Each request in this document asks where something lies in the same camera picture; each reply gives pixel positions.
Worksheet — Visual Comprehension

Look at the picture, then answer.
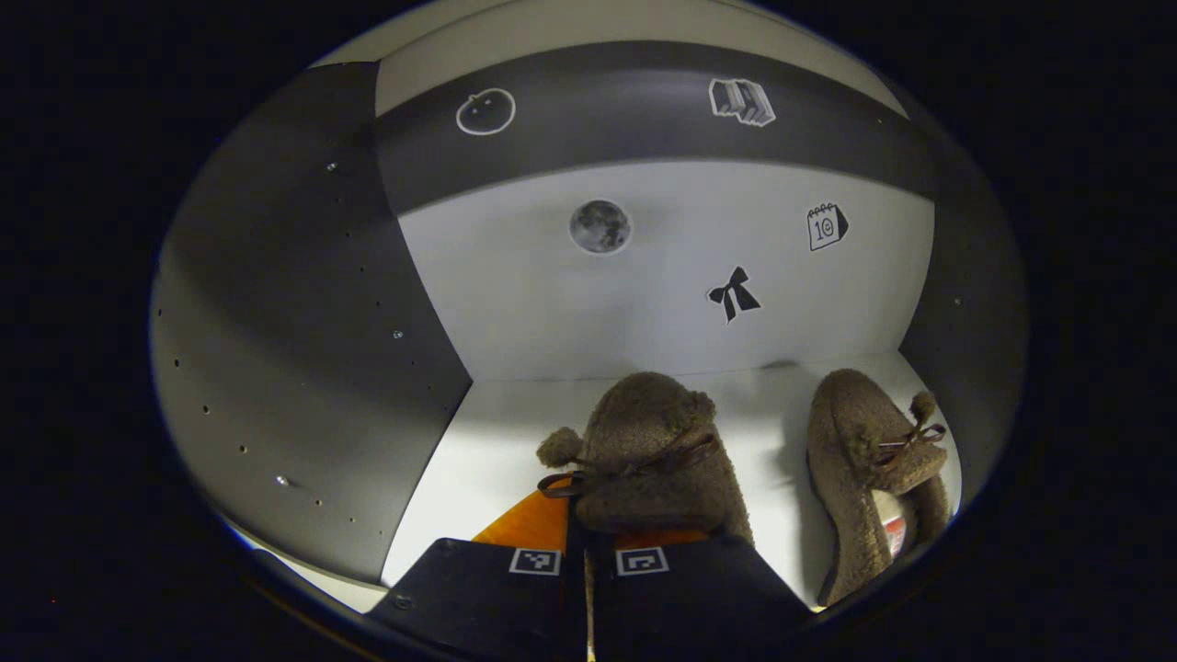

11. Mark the brown fuzzy slipper shoe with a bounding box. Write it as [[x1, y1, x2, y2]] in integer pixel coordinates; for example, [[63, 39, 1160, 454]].
[[806, 368, 952, 610], [536, 371, 757, 548]]

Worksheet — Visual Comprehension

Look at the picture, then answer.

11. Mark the white cabinet shelf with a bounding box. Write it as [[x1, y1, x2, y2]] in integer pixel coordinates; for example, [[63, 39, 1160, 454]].
[[380, 349, 966, 615]]

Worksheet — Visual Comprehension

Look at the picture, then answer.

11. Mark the white grey shoe cabinet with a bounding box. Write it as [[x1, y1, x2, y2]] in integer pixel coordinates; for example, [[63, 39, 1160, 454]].
[[149, 0, 1029, 617]]

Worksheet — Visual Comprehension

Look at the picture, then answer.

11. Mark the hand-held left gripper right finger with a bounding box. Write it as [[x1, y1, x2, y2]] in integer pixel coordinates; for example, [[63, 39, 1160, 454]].
[[588, 527, 817, 662]]

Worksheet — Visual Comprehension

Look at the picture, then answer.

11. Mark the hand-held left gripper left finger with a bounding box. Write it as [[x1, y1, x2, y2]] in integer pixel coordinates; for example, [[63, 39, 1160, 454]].
[[366, 485, 589, 662]]

